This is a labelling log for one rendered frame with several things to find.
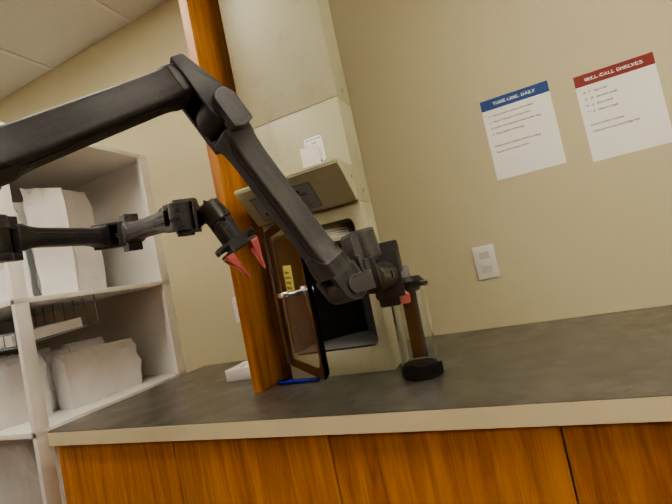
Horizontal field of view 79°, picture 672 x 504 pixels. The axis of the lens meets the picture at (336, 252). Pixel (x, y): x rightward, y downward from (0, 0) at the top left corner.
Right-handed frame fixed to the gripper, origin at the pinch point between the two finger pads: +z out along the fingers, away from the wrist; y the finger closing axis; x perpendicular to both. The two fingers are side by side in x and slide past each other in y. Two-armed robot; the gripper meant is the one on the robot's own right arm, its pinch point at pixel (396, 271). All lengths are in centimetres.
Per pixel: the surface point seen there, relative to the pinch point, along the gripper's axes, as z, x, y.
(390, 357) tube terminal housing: 12.0, 10.0, -22.5
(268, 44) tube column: 12, 26, 74
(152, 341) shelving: 54, 142, -10
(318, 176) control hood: 2.3, 15.3, 28.2
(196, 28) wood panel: 5, 45, 84
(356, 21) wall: 55, 8, 95
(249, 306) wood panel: 4.6, 46.2, -1.3
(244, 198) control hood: 2.0, 38.7, 28.8
